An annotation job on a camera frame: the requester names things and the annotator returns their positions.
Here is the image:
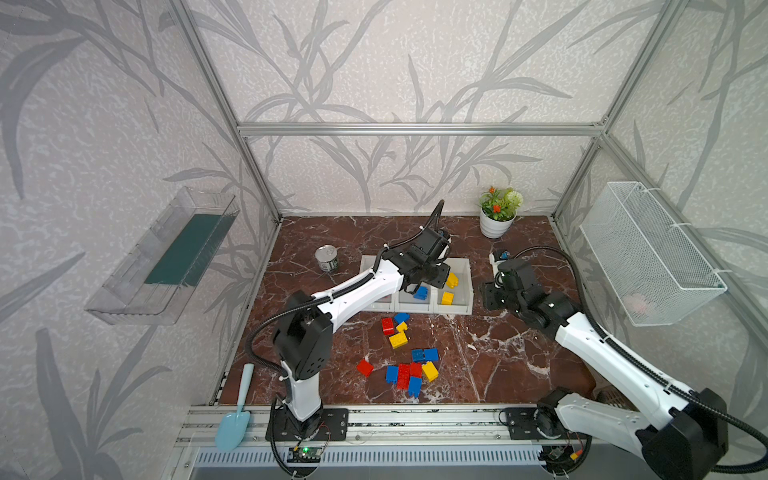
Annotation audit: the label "red lego brick top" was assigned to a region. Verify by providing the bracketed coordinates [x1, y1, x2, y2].
[381, 317, 396, 336]

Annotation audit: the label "light blue plastic scoop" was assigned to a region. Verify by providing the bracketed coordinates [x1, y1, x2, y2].
[215, 363, 255, 452]

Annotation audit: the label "red lego brick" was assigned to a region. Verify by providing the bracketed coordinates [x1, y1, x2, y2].
[381, 317, 396, 336]
[356, 359, 374, 378]

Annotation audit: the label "clear plastic wall shelf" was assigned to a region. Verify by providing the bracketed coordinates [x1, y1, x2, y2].
[85, 187, 240, 326]

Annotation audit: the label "silver tin can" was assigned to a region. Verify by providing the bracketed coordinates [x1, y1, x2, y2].
[315, 244, 339, 273]

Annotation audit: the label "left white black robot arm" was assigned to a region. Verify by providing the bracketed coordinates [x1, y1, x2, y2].
[243, 225, 451, 426]

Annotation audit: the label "long red lego bottom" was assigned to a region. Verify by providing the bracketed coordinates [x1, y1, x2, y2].
[396, 363, 411, 390]

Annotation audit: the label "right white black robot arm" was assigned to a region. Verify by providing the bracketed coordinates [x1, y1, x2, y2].
[482, 258, 767, 479]

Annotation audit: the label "blue lego brick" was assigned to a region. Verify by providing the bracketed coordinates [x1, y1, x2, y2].
[407, 376, 423, 398]
[394, 313, 410, 325]
[423, 348, 439, 362]
[411, 349, 425, 363]
[385, 365, 399, 385]
[413, 286, 429, 301]

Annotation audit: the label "red lego brick bottom left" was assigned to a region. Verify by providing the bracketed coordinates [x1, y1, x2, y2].
[356, 359, 374, 378]

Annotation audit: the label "white wire mesh basket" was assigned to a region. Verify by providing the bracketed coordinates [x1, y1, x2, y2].
[580, 181, 728, 327]

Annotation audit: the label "circuit board right wires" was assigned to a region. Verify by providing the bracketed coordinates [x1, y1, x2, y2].
[538, 443, 586, 468]

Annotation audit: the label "yellow lego brick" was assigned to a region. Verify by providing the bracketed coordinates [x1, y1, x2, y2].
[388, 332, 408, 349]
[421, 361, 439, 382]
[445, 273, 459, 289]
[441, 291, 455, 305]

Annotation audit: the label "potted plant white pot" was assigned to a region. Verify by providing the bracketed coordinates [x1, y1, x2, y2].
[480, 186, 524, 239]

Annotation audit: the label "blue lego brick top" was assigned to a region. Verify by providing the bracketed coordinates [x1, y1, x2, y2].
[394, 313, 410, 325]

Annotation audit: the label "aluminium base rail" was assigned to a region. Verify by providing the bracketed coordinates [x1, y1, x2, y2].
[173, 403, 601, 448]

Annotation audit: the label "green circuit board left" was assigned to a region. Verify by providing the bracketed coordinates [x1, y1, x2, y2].
[286, 446, 325, 465]

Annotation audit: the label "brown slotted spatula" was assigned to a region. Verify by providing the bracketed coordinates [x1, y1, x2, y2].
[594, 386, 631, 410]

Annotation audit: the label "white right sorting bin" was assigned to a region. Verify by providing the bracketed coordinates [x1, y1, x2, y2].
[432, 258, 474, 315]

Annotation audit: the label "white middle sorting bin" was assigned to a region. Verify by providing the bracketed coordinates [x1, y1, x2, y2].
[395, 284, 435, 314]

